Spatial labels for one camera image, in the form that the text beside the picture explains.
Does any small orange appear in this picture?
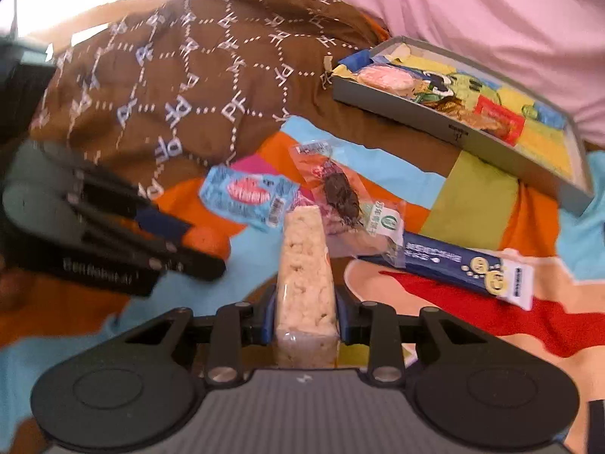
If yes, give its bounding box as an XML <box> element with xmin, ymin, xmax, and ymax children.
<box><xmin>184</xmin><ymin>226</ymin><xmax>232</xmax><ymax>261</ymax></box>

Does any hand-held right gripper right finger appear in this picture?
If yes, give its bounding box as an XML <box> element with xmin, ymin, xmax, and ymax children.
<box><xmin>333</xmin><ymin>286</ymin><xmax>492</xmax><ymax>386</ymax></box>

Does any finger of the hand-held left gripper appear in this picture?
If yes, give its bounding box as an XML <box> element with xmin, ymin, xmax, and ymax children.
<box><xmin>80</xmin><ymin>218</ymin><xmax>228</xmax><ymax>281</ymax></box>
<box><xmin>71</xmin><ymin>165</ymin><xmax>192</xmax><ymax>244</ymax></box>

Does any brown patterned cloth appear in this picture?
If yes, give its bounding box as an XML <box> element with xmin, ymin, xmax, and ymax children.
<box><xmin>28</xmin><ymin>0</ymin><xmax>393</xmax><ymax>199</ymax></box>

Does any grey cardboard tray with drawing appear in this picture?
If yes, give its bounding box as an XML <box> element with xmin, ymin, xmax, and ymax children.
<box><xmin>331</xmin><ymin>35</ymin><xmax>595</xmax><ymax>218</ymax></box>

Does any red snack packet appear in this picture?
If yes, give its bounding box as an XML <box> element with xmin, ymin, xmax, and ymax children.
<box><xmin>465</xmin><ymin>95</ymin><xmax>526</xmax><ymax>146</ymax></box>

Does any light blue snack packet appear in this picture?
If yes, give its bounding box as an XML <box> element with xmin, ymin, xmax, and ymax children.
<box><xmin>199</xmin><ymin>165</ymin><xmax>301</xmax><ymax>232</ymax></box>

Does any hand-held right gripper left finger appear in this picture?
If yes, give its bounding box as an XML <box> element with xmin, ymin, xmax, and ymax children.
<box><xmin>118</xmin><ymin>286</ymin><xmax>279</xmax><ymax>386</ymax></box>

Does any colourful cartoon printed blanket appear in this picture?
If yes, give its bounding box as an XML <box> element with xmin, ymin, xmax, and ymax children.
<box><xmin>0</xmin><ymin>113</ymin><xmax>605</xmax><ymax>454</ymax></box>

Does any round rice cracker packet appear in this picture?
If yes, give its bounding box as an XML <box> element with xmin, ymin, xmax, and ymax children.
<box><xmin>354</xmin><ymin>64</ymin><xmax>417</xmax><ymax>98</ymax></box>

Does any gold snack packet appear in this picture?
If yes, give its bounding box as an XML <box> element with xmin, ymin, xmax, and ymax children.
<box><xmin>413</xmin><ymin>87</ymin><xmax>478</xmax><ymax>126</ymax></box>

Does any puffed rice bar packet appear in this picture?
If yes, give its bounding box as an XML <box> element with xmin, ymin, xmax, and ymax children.
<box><xmin>273</xmin><ymin>205</ymin><xmax>341</xmax><ymax>370</ymax></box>

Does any clear packet with dark plum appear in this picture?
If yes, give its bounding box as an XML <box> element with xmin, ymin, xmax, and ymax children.
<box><xmin>288</xmin><ymin>141</ymin><xmax>367</xmax><ymax>237</ymax></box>

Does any green label biscuit packet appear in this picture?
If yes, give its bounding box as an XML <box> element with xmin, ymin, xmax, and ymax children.
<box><xmin>326</xmin><ymin>199</ymin><xmax>407</xmax><ymax>266</ymax></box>

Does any long dark blue packet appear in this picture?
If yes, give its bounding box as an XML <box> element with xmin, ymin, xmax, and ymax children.
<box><xmin>357</xmin><ymin>232</ymin><xmax>535</xmax><ymax>310</ymax></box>

